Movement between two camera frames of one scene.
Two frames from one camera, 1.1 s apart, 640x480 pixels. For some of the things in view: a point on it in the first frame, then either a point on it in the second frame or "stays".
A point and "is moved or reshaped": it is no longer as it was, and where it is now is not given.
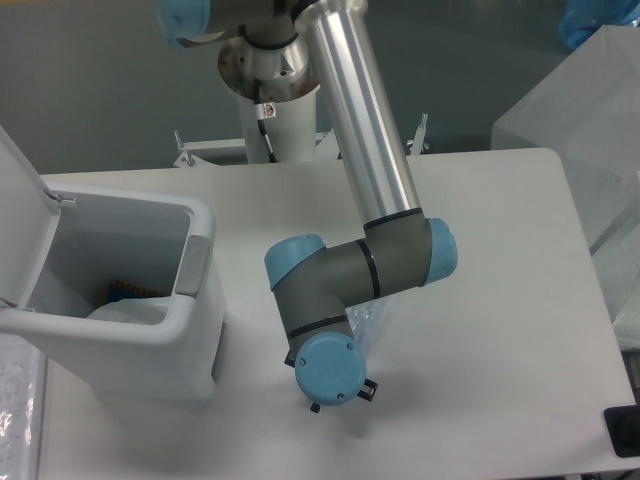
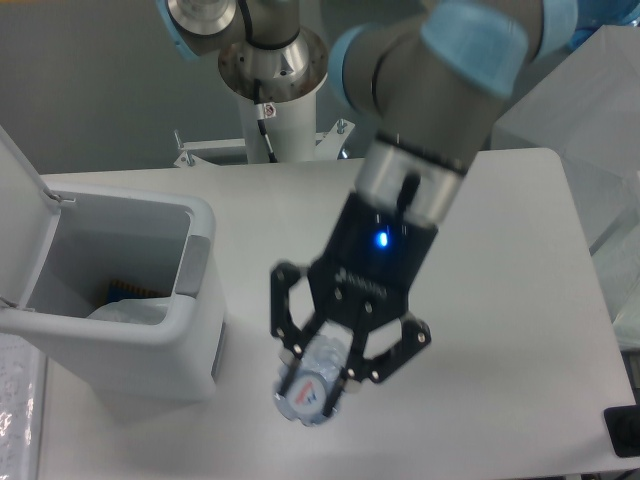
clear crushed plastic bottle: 370,325 is moved or reshaped
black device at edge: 623,425 stays
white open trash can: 59,248 stays
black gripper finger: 365,395 to 413,337
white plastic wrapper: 151,311 stays
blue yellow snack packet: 119,290 stays
